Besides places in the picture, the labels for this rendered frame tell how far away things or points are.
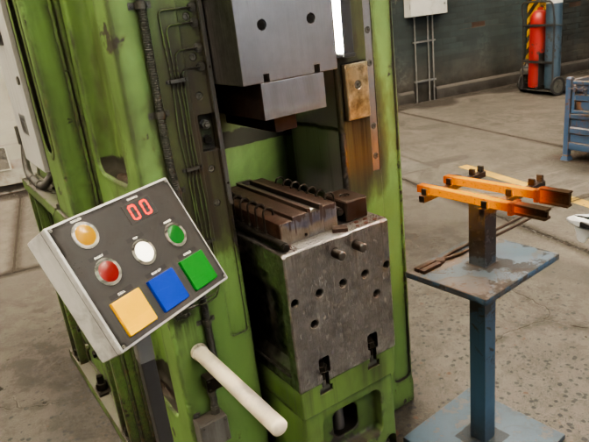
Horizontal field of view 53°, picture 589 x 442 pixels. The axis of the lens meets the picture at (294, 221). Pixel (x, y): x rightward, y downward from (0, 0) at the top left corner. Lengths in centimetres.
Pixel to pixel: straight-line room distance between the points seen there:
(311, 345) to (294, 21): 90
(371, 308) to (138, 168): 81
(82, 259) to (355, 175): 101
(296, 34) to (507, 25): 839
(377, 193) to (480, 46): 765
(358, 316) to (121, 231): 83
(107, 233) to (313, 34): 75
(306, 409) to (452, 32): 786
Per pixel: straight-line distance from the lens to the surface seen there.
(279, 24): 156
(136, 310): 122
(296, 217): 165
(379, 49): 196
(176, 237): 134
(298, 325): 169
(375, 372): 198
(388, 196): 206
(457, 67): 932
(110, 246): 125
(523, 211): 167
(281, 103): 156
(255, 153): 210
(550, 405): 255
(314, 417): 190
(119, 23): 153
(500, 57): 982
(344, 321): 179
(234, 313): 181
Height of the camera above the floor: 154
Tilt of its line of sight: 20 degrees down
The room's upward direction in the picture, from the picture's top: 7 degrees counter-clockwise
